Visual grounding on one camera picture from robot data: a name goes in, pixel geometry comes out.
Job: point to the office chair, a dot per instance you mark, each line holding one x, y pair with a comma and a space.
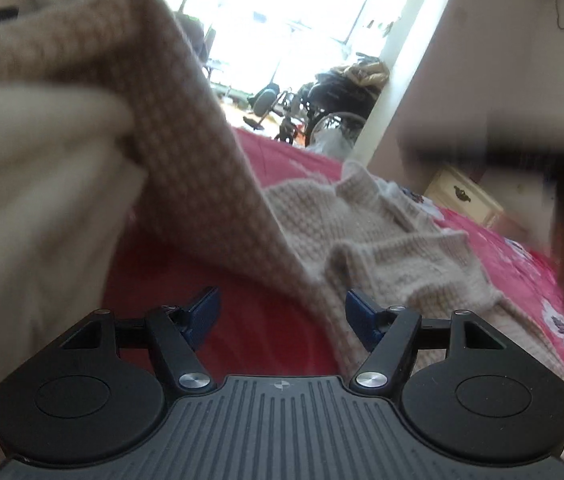
264, 100

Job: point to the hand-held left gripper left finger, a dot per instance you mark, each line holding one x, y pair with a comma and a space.
202, 312

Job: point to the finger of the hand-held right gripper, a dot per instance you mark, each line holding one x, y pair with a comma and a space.
512, 147

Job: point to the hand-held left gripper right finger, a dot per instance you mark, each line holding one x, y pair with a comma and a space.
362, 312

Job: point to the brown padded coat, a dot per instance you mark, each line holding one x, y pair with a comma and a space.
362, 72

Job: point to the white plastic bag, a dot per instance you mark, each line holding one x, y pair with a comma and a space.
332, 142

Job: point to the cream nightstand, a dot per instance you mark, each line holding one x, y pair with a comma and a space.
467, 200

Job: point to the beige checked knit jacket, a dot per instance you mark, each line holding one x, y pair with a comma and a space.
187, 135

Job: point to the red floral blanket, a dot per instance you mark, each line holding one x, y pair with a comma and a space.
262, 320

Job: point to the wheelchair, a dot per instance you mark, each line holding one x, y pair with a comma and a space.
327, 100

